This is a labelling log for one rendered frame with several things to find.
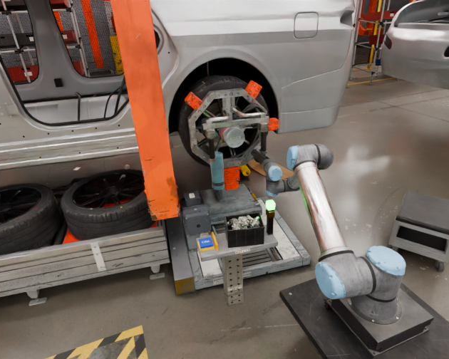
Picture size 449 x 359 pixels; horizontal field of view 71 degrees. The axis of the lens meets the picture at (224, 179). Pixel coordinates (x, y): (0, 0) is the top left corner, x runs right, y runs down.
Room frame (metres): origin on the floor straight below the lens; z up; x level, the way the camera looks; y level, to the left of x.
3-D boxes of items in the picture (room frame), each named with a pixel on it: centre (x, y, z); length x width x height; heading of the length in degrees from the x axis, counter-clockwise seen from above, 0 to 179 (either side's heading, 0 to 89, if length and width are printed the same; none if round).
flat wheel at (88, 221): (1.94, 0.81, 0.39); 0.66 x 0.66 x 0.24
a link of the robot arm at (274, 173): (1.86, -0.33, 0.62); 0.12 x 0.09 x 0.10; 13
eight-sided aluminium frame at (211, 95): (2.07, -0.05, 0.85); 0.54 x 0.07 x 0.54; 103
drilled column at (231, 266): (1.37, -0.02, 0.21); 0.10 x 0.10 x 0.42; 13
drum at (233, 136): (2.00, -0.06, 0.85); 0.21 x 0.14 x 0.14; 13
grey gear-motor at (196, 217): (1.91, 0.24, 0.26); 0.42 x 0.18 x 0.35; 13
